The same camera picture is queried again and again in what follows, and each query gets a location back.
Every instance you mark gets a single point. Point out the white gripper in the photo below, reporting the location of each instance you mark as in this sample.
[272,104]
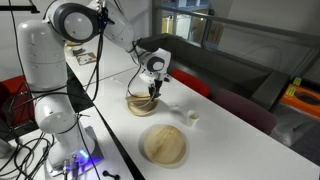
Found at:
[146,78]

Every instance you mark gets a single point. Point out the green yellow bin label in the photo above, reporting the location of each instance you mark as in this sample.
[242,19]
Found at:
[297,81]
[290,92]

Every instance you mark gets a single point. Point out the brown picture card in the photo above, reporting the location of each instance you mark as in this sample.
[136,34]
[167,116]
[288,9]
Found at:
[86,58]

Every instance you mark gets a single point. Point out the red upholstered chair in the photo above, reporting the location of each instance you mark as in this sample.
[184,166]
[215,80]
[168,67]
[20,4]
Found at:
[191,82]
[13,90]

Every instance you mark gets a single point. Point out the small translucent plastic cup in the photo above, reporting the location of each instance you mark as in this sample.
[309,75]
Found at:
[192,119]

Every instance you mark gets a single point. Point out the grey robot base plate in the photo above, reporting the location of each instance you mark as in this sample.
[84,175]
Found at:
[91,140]

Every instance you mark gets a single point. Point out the yellow sign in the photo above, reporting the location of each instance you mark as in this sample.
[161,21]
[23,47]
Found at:
[215,33]

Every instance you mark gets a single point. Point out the glass balustrade panel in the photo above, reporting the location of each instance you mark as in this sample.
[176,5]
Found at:
[266,53]

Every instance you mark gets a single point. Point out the dark grey bench sofa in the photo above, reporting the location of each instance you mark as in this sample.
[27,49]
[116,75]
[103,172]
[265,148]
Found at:
[213,63]

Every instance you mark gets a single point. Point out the small black dumbbell-shaped object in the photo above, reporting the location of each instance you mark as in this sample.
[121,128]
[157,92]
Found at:
[106,173]

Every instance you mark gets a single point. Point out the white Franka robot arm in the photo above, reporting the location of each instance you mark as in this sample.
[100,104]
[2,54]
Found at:
[41,56]

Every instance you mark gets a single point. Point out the orange bin lid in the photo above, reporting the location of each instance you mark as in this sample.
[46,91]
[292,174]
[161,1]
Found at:
[286,100]

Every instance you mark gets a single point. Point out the grey metal handrail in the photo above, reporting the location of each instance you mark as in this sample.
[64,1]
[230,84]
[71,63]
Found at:
[253,26]

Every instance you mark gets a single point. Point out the maroon upholstered chair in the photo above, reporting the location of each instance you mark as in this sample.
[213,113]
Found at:
[245,111]

